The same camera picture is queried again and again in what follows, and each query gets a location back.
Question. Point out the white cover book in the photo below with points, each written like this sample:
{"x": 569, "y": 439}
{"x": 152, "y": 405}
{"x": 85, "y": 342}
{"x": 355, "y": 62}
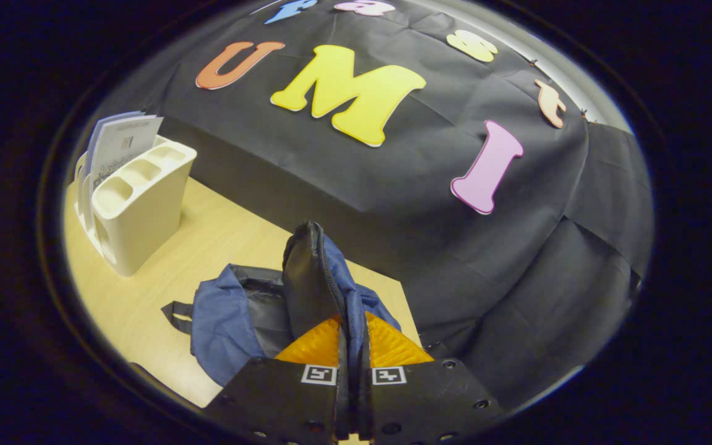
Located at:
{"x": 127, "y": 145}

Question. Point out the black backdrop cloth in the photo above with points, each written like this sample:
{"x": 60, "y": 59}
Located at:
{"x": 455, "y": 259}

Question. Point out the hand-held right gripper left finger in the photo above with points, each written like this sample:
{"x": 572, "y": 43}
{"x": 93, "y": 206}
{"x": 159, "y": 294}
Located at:
{"x": 282, "y": 402}

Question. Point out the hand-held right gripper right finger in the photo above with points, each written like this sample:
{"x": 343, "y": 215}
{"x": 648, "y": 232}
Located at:
{"x": 424, "y": 402}

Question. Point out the cream plastic bookshelf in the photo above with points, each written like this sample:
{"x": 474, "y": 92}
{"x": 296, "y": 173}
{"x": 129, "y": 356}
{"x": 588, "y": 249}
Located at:
{"x": 146, "y": 216}

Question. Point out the blue schoolbag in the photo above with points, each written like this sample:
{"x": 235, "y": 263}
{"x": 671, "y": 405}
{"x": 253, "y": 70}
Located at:
{"x": 226, "y": 321}

